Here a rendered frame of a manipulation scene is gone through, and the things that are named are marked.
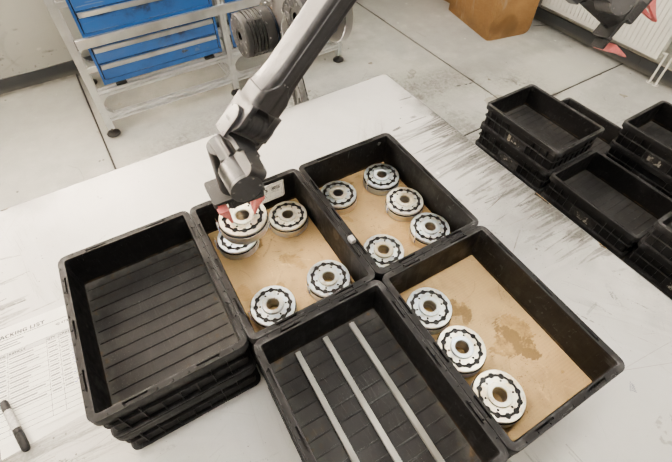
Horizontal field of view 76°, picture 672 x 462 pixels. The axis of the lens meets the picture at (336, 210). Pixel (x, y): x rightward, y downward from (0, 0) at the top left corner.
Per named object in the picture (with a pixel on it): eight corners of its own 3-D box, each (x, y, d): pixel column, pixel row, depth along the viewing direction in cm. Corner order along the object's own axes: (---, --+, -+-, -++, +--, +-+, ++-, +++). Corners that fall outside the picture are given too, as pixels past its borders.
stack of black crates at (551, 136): (462, 175, 226) (485, 102, 191) (503, 154, 236) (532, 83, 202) (521, 225, 204) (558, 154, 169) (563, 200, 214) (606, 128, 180)
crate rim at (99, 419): (61, 265, 98) (56, 259, 96) (189, 214, 108) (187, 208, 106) (93, 430, 76) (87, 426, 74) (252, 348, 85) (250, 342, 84)
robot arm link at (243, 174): (270, 117, 78) (233, 99, 71) (299, 155, 72) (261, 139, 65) (233, 166, 82) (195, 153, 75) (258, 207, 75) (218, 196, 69)
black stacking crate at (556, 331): (375, 303, 102) (379, 278, 94) (470, 252, 112) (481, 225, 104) (493, 469, 80) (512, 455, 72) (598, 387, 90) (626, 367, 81)
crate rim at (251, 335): (189, 214, 108) (187, 208, 106) (296, 172, 118) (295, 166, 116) (252, 347, 85) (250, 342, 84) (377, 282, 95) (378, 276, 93)
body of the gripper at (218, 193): (266, 192, 84) (261, 165, 78) (216, 212, 81) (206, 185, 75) (253, 171, 87) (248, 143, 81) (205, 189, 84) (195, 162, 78)
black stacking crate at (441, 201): (299, 196, 125) (297, 168, 116) (383, 161, 135) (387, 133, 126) (374, 302, 103) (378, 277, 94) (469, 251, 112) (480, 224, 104)
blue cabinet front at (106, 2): (104, 84, 248) (56, -18, 206) (221, 50, 273) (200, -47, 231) (105, 86, 247) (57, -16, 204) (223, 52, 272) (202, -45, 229)
